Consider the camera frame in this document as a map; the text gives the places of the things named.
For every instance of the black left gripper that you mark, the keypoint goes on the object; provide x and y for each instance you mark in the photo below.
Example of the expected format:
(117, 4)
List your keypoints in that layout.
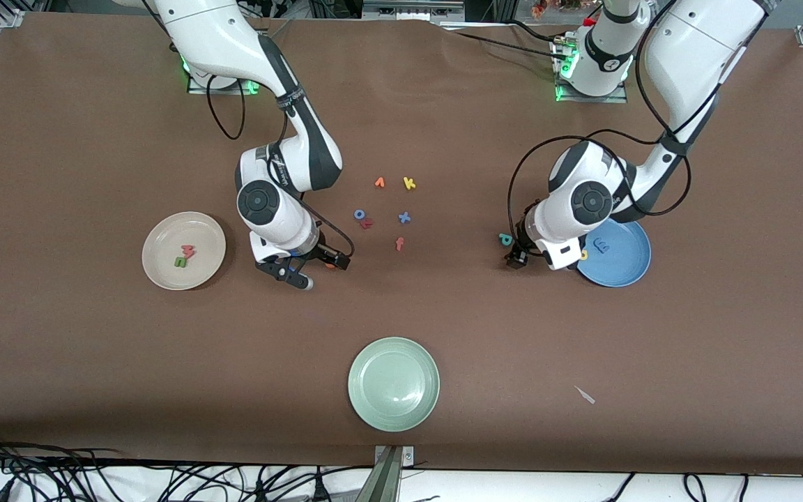
(521, 246)

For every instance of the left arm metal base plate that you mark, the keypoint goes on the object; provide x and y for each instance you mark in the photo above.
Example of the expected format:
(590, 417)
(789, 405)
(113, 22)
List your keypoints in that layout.
(610, 99)

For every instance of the beige plate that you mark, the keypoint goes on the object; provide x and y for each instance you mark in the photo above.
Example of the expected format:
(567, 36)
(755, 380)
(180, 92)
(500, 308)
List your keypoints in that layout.
(184, 237)

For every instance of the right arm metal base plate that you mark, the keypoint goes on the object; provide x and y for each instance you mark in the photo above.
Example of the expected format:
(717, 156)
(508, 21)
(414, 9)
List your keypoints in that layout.
(231, 90)

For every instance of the metal camera pole bracket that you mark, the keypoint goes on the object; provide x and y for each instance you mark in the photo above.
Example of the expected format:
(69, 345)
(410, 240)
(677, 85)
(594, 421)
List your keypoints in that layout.
(391, 474)

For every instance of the grey power strip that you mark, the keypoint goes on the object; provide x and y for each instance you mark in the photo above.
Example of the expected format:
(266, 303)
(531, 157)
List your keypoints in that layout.
(408, 8)

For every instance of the red foam letter w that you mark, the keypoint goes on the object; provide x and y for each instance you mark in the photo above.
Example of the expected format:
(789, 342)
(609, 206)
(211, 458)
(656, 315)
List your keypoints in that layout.
(187, 249)

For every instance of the blue foam letter m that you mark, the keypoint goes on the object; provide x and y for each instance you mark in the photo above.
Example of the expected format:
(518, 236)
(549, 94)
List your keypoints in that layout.
(601, 245)

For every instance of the small white paper scrap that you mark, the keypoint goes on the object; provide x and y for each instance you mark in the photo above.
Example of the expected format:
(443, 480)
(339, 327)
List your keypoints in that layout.
(586, 396)

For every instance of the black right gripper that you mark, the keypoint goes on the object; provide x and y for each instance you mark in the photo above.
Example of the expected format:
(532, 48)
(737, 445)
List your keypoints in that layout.
(318, 253)

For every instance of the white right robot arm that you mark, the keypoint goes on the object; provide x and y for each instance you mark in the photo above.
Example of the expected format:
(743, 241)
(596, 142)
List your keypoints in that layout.
(220, 35)

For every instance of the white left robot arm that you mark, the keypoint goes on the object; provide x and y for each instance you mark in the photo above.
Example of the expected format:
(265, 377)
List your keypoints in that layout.
(680, 56)

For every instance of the orange decorative object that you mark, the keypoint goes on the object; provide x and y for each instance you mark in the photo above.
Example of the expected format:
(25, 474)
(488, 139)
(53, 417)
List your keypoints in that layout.
(539, 8)

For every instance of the pale green plate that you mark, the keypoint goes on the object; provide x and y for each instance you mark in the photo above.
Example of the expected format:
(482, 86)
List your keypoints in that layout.
(393, 385)

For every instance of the brown table cover sheet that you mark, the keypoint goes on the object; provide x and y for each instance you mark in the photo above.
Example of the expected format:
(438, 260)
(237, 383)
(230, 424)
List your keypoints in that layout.
(95, 383)

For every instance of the blue plate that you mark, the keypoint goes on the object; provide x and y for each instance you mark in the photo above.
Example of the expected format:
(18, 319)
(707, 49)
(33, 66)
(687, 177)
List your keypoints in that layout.
(624, 254)

